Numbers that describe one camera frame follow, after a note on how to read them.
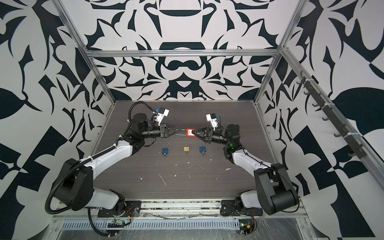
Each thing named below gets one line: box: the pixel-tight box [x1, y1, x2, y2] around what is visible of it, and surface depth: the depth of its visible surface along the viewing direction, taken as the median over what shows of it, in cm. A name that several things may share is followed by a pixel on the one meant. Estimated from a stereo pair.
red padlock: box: [175, 128, 197, 138], surface depth 74 cm
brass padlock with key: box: [183, 142, 194, 156], surface depth 96 cm
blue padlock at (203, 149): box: [199, 142, 207, 156], surface depth 96 cm
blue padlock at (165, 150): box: [161, 143, 172, 154], surface depth 96 cm
